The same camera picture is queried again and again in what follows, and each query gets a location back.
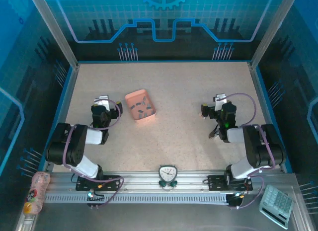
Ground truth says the pink plastic tray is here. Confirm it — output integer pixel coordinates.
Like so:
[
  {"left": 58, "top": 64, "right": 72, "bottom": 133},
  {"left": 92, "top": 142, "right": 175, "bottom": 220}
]
[{"left": 124, "top": 88, "right": 157, "bottom": 121}]

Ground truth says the small green alarm clock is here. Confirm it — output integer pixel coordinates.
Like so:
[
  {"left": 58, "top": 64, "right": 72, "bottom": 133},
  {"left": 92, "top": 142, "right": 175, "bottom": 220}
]
[{"left": 158, "top": 164, "right": 178, "bottom": 191}]

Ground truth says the pink plastic drink bottle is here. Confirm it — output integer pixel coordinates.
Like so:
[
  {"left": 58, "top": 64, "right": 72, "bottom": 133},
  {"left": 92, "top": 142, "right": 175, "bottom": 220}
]
[{"left": 22, "top": 171, "right": 51, "bottom": 216}]

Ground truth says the pale green calculator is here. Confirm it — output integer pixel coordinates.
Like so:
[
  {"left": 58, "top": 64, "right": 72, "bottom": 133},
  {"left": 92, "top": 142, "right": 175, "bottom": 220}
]
[{"left": 259, "top": 184, "right": 295, "bottom": 230}]

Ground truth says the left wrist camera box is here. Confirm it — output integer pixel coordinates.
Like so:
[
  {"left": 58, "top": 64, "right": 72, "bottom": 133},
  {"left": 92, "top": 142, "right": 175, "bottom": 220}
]
[{"left": 93, "top": 94, "right": 110, "bottom": 112}]

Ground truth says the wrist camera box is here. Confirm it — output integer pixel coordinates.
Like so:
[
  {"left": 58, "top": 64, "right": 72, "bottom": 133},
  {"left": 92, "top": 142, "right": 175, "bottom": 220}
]
[
  {"left": 93, "top": 94, "right": 110, "bottom": 112},
  {"left": 213, "top": 93, "right": 227, "bottom": 105}
]

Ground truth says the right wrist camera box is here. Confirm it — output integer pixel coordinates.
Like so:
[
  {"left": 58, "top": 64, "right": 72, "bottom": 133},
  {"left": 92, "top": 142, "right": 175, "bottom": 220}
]
[{"left": 213, "top": 93, "right": 227, "bottom": 105}]

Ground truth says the thin black cable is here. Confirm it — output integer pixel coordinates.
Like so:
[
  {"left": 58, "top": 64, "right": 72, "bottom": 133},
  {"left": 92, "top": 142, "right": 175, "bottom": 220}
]
[{"left": 208, "top": 124, "right": 226, "bottom": 140}]

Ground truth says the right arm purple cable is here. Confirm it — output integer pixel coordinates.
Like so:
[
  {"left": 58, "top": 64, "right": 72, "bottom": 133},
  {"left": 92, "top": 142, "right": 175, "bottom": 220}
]
[{"left": 223, "top": 92, "right": 277, "bottom": 210}]

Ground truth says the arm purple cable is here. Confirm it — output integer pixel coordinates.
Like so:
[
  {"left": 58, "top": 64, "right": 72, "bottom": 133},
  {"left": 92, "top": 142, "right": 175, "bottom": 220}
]
[
  {"left": 223, "top": 92, "right": 277, "bottom": 210},
  {"left": 62, "top": 98, "right": 125, "bottom": 207}
]

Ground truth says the aluminium table side rail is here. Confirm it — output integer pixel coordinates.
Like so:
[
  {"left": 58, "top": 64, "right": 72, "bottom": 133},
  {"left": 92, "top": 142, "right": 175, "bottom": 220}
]
[
  {"left": 45, "top": 63, "right": 80, "bottom": 172},
  {"left": 249, "top": 63, "right": 288, "bottom": 172}
]

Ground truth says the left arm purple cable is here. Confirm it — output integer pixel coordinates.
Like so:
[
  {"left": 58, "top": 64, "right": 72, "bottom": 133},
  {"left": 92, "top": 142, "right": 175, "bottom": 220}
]
[{"left": 62, "top": 98, "right": 125, "bottom": 207}]

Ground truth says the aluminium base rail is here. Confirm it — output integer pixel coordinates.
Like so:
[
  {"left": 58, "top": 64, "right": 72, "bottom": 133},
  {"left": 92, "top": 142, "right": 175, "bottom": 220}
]
[{"left": 46, "top": 169, "right": 298, "bottom": 195}]

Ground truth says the grey slotted cable duct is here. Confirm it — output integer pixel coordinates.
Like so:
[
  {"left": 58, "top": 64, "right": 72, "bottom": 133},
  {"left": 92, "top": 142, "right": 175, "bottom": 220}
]
[{"left": 44, "top": 193, "right": 231, "bottom": 205}]

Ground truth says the aluminium frame post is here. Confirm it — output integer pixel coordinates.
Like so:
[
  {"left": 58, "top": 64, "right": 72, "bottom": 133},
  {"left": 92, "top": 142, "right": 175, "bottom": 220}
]
[
  {"left": 249, "top": 0, "right": 300, "bottom": 69},
  {"left": 27, "top": 0, "right": 80, "bottom": 69}
]

